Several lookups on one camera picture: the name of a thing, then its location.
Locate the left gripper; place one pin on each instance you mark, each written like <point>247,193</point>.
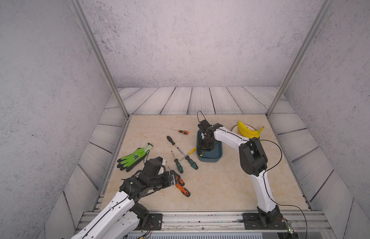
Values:
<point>172,181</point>

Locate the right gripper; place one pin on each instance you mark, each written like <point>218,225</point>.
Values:
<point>200,146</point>

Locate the orange screwdriver large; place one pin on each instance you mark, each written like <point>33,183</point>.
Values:
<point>183,190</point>

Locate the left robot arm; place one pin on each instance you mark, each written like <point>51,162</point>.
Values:
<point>124,214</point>

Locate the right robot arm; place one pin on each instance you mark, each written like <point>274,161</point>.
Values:
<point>253,161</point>

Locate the teal storage box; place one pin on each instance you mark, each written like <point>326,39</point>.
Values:
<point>210,156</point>

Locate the small orange black screwdriver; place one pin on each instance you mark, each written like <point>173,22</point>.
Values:
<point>182,131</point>

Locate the patterned round plate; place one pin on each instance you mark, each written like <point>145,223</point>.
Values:
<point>235,129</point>

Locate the yellow banana bunch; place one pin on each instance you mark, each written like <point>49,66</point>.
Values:
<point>246,132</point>

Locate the green black work glove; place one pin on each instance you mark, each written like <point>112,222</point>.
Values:
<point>128,162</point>

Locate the green handle screwdriver left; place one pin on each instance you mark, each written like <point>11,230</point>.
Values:
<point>177,163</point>

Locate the green handle screwdriver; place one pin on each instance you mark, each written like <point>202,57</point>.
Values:
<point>191,162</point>
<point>177,163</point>

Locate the yellow handle screwdriver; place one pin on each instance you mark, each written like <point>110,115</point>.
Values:
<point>189,153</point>

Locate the green handle screwdriver right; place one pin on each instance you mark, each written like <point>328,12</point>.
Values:
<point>191,162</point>

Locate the black handle long screwdriver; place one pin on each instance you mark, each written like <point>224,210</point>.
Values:
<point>173,143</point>

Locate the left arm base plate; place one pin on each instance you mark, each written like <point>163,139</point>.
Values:
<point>152,221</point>

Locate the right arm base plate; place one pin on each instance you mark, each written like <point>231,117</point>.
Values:
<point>252,222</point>

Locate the aluminium front rail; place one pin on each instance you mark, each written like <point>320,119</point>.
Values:
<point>301,224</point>

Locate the left aluminium frame post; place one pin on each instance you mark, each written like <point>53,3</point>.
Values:
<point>80,15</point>

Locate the aluminium frame post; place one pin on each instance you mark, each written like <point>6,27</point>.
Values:
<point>80,15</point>
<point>311,34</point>

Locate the right aluminium frame post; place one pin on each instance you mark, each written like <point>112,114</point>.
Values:
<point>311,34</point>

